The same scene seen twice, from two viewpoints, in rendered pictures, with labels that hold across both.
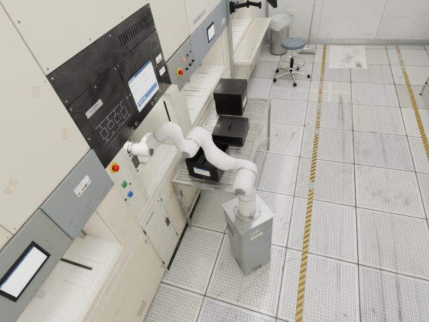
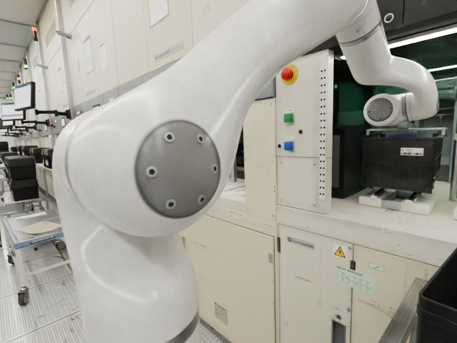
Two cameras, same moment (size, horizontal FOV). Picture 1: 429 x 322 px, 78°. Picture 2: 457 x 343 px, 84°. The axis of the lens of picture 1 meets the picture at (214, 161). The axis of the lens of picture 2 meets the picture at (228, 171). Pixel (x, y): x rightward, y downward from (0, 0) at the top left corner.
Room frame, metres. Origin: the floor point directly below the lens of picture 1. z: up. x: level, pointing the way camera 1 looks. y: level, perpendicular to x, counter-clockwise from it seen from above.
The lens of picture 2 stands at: (1.25, -0.38, 1.15)
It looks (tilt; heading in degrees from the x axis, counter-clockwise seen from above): 8 degrees down; 112
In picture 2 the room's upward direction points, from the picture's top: 2 degrees counter-clockwise
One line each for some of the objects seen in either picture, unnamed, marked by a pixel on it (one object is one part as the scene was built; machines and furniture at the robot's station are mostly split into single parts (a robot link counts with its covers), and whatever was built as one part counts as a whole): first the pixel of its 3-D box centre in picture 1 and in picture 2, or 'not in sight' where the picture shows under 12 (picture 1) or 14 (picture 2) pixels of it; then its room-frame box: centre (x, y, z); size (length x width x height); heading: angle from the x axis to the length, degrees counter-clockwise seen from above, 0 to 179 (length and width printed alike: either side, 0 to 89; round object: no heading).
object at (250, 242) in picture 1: (249, 236); not in sight; (1.06, -0.17, 0.38); 0.28 x 0.28 x 0.76; 20
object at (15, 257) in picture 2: not in sight; (44, 246); (-1.11, 1.00, 0.24); 0.97 x 0.52 x 0.48; 157
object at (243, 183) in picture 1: (244, 187); (125, 211); (1.03, -0.16, 1.07); 0.19 x 0.12 x 0.24; 153
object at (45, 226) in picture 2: not in sight; (40, 226); (-0.96, 0.90, 0.47); 0.31 x 0.23 x 0.02; 176
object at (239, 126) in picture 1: (230, 129); not in sight; (1.91, -0.20, 0.83); 0.29 x 0.29 x 0.13; 66
